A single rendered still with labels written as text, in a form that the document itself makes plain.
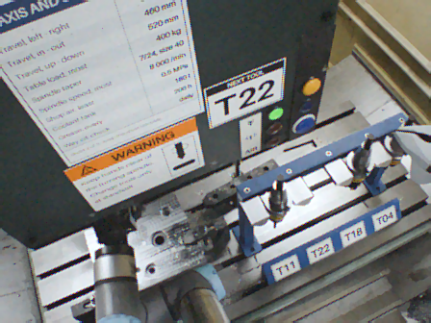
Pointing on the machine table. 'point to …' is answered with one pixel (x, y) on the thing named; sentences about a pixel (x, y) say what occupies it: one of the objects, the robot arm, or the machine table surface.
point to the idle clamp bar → (234, 186)
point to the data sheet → (99, 69)
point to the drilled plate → (149, 225)
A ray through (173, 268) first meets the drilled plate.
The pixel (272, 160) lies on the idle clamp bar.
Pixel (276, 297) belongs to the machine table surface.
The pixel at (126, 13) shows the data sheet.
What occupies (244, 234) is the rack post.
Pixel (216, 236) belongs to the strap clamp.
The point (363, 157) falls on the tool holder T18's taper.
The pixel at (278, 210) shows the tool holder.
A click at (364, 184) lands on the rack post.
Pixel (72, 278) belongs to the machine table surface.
